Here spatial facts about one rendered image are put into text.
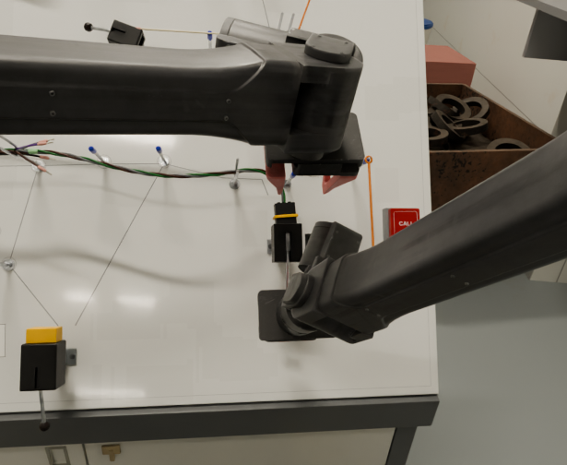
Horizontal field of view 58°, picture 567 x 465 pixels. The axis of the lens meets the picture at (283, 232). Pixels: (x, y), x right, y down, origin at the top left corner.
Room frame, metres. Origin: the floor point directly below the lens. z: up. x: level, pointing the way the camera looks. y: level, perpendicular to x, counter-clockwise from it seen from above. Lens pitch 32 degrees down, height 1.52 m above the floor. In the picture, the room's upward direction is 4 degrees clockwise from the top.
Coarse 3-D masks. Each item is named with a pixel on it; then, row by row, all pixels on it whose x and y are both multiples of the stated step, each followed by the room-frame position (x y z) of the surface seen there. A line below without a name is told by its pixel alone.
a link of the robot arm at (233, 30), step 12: (228, 24) 0.47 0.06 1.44; (240, 24) 0.47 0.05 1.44; (252, 24) 0.48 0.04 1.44; (228, 36) 0.46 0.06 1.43; (240, 36) 0.46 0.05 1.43; (252, 36) 0.46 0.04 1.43; (264, 36) 0.46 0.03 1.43; (276, 36) 0.46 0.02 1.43; (312, 36) 0.42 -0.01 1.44; (324, 36) 0.43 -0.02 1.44; (312, 48) 0.38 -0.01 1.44; (324, 48) 0.39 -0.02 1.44; (336, 48) 0.40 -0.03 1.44; (348, 48) 0.41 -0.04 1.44; (324, 60) 0.38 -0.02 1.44; (336, 60) 0.38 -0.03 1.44; (348, 60) 0.39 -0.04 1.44; (300, 156) 0.38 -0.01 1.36; (312, 156) 0.38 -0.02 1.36
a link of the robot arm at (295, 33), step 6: (294, 30) 0.48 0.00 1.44; (300, 30) 0.48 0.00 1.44; (288, 36) 0.46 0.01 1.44; (294, 36) 0.46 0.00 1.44; (300, 36) 0.46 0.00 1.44; (306, 36) 0.47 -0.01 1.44; (330, 36) 0.48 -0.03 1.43; (336, 36) 0.48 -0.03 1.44; (288, 42) 0.46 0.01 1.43; (294, 42) 0.46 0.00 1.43; (300, 42) 0.46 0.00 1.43; (354, 48) 0.47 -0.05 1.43; (354, 54) 0.46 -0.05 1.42; (360, 54) 0.46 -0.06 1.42; (360, 60) 0.46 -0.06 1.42
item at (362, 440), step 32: (96, 448) 0.53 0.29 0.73; (128, 448) 0.54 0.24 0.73; (160, 448) 0.55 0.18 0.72; (192, 448) 0.55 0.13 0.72; (224, 448) 0.56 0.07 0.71; (256, 448) 0.57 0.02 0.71; (288, 448) 0.58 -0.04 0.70; (320, 448) 0.59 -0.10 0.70; (352, 448) 0.60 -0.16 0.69; (384, 448) 0.61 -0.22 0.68
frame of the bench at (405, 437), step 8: (400, 432) 0.61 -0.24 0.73; (408, 432) 0.61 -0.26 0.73; (392, 440) 0.61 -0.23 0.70; (400, 440) 0.61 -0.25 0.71; (408, 440) 0.61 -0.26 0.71; (392, 448) 0.61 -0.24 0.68; (400, 448) 0.61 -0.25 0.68; (408, 448) 0.61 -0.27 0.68; (392, 456) 0.61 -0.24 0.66; (400, 456) 0.61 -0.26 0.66; (392, 464) 0.61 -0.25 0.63; (400, 464) 0.61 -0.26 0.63
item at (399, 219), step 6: (390, 210) 0.73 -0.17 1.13; (396, 210) 0.73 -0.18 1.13; (402, 210) 0.73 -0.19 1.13; (408, 210) 0.73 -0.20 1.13; (414, 210) 0.73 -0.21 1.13; (390, 216) 0.72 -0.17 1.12; (396, 216) 0.72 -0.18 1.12; (402, 216) 0.72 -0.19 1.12; (408, 216) 0.72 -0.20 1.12; (414, 216) 0.73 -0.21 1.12; (390, 222) 0.72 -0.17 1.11; (396, 222) 0.71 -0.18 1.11; (402, 222) 0.72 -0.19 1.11; (408, 222) 0.72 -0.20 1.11; (390, 228) 0.71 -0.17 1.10; (396, 228) 0.71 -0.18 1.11; (402, 228) 0.71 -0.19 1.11; (390, 234) 0.71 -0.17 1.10
